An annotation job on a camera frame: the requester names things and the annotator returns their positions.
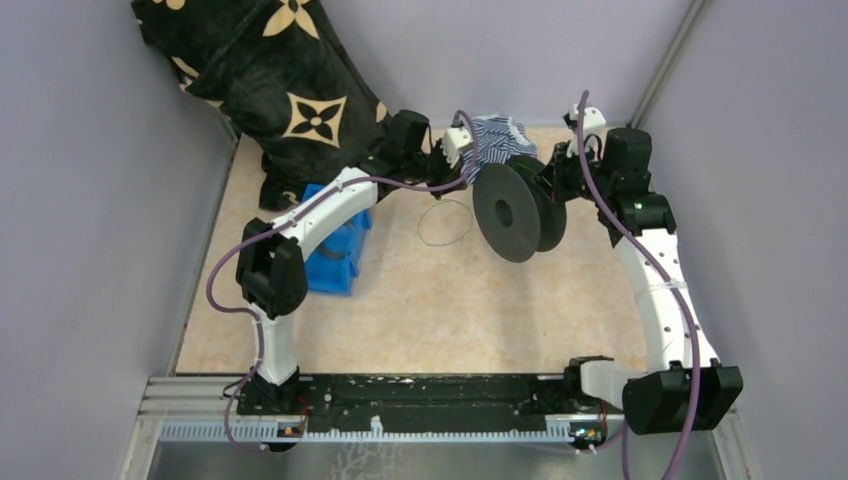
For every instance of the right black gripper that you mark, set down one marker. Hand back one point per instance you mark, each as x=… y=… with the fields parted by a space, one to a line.
x=554 y=173

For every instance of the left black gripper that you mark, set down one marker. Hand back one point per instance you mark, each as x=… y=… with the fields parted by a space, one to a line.
x=448 y=175

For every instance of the black cable spool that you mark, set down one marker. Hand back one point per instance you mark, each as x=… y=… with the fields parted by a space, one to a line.
x=516 y=218

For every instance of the blue plastic bin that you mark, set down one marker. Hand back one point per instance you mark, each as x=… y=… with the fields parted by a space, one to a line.
x=338 y=243

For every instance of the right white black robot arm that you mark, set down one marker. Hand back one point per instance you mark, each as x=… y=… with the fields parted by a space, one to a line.
x=685 y=383

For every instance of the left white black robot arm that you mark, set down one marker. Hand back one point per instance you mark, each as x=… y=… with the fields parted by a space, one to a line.
x=271 y=269

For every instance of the blue white striped cloth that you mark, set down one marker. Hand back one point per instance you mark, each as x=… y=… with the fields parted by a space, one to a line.
x=499 y=138

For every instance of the black beige floral blanket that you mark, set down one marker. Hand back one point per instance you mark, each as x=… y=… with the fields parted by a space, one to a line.
x=278 y=72

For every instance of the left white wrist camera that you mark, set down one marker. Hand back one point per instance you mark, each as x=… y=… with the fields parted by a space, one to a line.
x=455 y=141

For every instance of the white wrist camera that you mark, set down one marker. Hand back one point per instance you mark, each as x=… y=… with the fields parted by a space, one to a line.
x=455 y=141
x=587 y=129

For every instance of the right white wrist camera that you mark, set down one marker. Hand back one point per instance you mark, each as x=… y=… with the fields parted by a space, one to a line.
x=587 y=129

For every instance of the aluminium frame rail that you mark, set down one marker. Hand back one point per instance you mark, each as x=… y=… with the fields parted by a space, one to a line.
x=186 y=397

